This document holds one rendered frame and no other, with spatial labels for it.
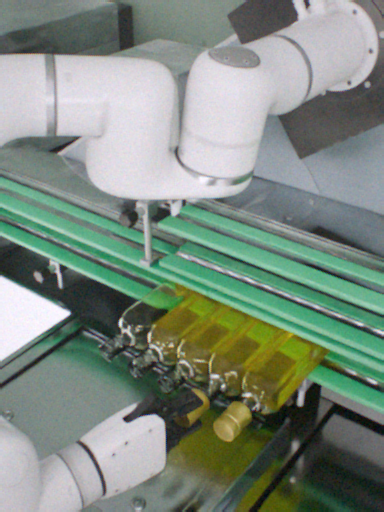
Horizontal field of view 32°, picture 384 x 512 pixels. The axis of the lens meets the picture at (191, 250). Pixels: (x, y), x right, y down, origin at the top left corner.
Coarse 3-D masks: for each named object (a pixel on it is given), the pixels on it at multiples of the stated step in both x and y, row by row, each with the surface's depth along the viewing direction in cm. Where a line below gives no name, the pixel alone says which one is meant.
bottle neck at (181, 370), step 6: (180, 360) 100; (174, 366) 99; (180, 366) 99; (186, 366) 99; (168, 372) 98; (174, 372) 98; (180, 372) 98; (186, 372) 99; (162, 378) 97; (168, 378) 97; (174, 378) 97; (180, 378) 98; (186, 378) 99; (162, 384) 98; (168, 384) 97; (174, 384) 97; (180, 384) 98; (162, 390) 98; (168, 390) 98; (174, 390) 97
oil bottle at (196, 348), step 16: (224, 304) 110; (208, 320) 106; (224, 320) 106; (240, 320) 106; (192, 336) 103; (208, 336) 103; (224, 336) 103; (176, 352) 101; (192, 352) 100; (208, 352) 100; (192, 368) 100
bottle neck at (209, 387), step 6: (210, 378) 97; (216, 378) 96; (204, 384) 95; (210, 384) 95; (216, 384) 96; (222, 384) 96; (204, 390) 94; (210, 390) 95; (216, 390) 95; (222, 390) 96; (210, 396) 94; (216, 396) 95; (210, 402) 94
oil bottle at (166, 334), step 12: (192, 300) 110; (204, 300) 110; (216, 300) 110; (180, 312) 108; (192, 312) 108; (204, 312) 108; (156, 324) 105; (168, 324) 105; (180, 324) 105; (192, 324) 105; (156, 336) 103; (168, 336) 103; (180, 336) 103; (168, 348) 102; (168, 360) 103
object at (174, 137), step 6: (174, 78) 114; (174, 84) 112; (174, 90) 112; (174, 96) 113; (174, 102) 113; (174, 108) 114; (174, 114) 114; (174, 120) 115; (174, 126) 116; (174, 132) 116; (174, 138) 117; (174, 144) 117
